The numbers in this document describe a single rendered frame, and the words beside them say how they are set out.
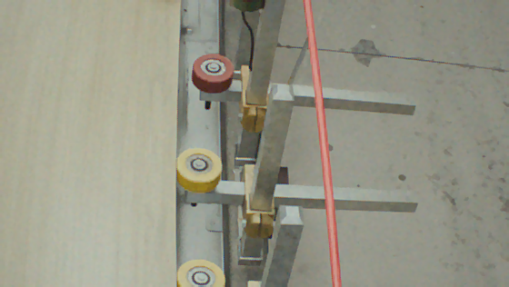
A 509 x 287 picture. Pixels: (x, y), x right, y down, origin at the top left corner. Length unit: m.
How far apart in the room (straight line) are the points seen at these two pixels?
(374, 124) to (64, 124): 1.57
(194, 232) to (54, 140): 0.40
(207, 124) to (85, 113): 0.46
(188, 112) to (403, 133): 1.11
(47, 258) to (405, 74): 2.03
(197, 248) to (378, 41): 1.66
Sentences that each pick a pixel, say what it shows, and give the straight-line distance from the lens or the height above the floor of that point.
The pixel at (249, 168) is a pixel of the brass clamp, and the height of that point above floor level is 0.86.
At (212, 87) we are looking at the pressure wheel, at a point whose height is 0.89.
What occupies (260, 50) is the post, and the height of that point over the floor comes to 1.01.
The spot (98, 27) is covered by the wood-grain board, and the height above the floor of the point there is 0.90.
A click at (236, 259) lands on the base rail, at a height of 0.70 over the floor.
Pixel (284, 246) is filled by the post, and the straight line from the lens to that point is 1.67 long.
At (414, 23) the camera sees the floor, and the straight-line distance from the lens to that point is 3.85.
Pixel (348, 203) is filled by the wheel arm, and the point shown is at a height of 0.84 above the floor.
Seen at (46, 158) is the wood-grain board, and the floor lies 0.90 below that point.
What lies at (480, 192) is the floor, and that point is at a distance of 3.35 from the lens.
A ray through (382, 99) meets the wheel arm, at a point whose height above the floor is 0.86.
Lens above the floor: 2.37
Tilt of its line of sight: 46 degrees down
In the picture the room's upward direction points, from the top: 11 degrees clockwise
